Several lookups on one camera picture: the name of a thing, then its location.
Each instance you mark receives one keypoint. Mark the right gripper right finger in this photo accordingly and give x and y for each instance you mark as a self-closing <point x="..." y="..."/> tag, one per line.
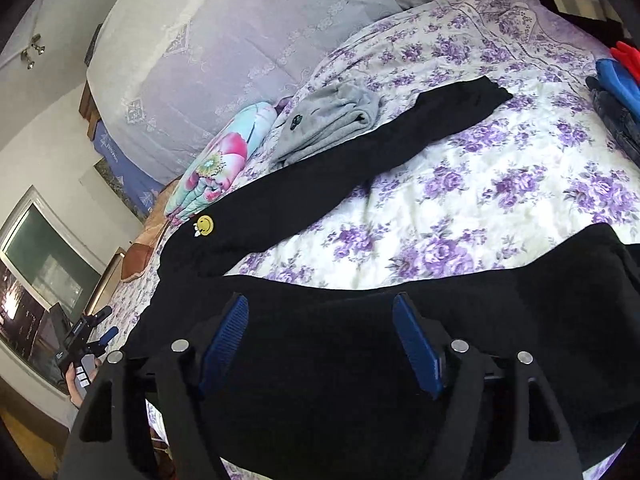
<point x="443" y="364"/>

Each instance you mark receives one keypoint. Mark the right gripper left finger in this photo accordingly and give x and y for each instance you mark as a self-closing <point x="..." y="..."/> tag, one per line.
<point x="197" y="366"/>

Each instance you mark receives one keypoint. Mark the black pants with smiley patch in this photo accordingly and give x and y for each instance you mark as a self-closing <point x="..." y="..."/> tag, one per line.
<point x="321" y="387"/>

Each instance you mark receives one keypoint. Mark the left hand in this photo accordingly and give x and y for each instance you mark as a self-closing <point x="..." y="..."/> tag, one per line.
<point x="72" y="382"/>

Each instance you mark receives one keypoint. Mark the white framed window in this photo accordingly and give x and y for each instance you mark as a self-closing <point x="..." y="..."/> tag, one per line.
<point x="40" y="269"/>

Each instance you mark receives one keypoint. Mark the brown pillow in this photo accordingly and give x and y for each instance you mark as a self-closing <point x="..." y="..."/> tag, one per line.
<point x="139" y="254"/>

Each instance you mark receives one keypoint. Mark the folded turquoise pink blanket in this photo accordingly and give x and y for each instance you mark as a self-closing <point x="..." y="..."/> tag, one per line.
<point x="213" y="171"/>

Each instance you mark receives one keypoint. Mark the purple floral bed quilt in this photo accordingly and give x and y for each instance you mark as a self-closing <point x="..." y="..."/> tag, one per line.
<point x="495" y="196"/>

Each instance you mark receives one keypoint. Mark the folded grey garment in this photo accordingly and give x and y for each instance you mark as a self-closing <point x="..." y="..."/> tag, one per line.
<point x="325" y="118"/>

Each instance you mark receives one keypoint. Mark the ceiling spot lamp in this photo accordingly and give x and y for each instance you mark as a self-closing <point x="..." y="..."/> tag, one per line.
<point x="35" y="47"/>

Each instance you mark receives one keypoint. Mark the lavender lace headboard cover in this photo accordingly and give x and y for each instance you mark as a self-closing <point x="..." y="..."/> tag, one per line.
<point x="167" y="75"/>

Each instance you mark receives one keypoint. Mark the pile of blue red clothes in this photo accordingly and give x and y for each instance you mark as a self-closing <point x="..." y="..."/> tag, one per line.
<point x="614" y="94"/>

